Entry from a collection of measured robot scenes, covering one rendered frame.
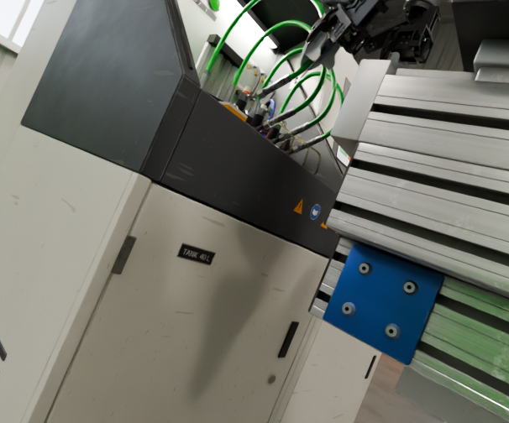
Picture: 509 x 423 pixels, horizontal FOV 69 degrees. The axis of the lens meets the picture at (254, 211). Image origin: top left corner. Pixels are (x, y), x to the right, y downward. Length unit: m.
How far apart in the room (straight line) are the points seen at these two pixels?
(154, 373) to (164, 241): 0.25
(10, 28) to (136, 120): 4.28
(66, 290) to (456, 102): 0.56
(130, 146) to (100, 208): 0.11
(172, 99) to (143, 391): 0.50
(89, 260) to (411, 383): 0.45
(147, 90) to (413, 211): 0.45
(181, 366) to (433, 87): 0.63
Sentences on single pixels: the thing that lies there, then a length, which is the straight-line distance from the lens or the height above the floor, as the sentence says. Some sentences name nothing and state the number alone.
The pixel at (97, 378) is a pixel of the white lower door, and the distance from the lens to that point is 0.69.
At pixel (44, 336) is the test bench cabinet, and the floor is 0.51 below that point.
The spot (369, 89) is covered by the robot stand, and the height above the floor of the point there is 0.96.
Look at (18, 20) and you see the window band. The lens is 4.85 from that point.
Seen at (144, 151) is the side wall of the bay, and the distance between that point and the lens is 0.57.
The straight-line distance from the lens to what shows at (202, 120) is 0.61.
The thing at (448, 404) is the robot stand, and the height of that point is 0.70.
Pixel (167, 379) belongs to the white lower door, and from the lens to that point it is 0.78.
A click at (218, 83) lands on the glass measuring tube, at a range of 1.29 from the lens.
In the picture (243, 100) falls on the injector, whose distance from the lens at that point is 1.01.
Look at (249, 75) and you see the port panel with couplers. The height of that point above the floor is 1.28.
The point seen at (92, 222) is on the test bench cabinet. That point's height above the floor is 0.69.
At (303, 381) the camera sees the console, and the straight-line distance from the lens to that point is 1.23.
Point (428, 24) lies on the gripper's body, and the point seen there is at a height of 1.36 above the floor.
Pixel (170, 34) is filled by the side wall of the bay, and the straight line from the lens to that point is 0.68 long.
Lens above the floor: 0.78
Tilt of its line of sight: 2 degrees up
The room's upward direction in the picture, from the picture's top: 23 degrees clockwise
